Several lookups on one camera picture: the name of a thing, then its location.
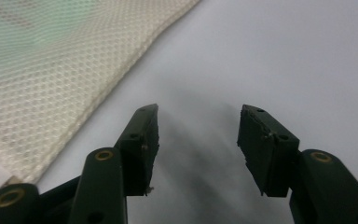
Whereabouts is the cream mesh laundry bag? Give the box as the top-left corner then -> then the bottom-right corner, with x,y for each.
0,0 -> 202,203

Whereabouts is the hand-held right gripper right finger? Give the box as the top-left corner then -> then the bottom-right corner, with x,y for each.
237,104 -> 358,224

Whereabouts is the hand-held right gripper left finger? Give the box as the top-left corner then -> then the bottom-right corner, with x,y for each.
69,103 -> 160,224

